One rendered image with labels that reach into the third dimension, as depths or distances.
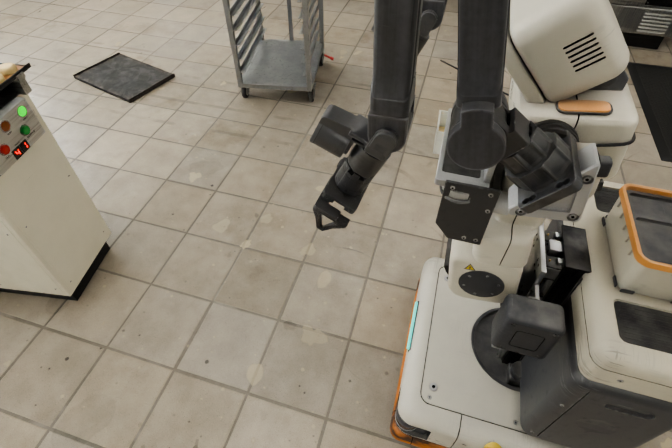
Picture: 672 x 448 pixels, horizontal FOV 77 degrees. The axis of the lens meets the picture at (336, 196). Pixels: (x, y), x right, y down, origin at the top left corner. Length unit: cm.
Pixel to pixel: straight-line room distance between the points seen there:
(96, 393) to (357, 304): 102
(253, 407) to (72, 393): 66
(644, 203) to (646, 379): 37
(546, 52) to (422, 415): 105
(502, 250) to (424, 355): 59
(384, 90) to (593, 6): 29
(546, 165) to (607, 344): 48
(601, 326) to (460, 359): 57
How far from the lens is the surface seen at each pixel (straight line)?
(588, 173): 66
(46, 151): 184
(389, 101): 59
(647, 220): 112
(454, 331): 152
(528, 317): 104
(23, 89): 172
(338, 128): 66
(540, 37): 69
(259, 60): 312
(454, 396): 143
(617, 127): 75
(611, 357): 101
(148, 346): 190
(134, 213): 237
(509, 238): 96
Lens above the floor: 159
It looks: 46 degrees down
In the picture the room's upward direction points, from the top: straight up
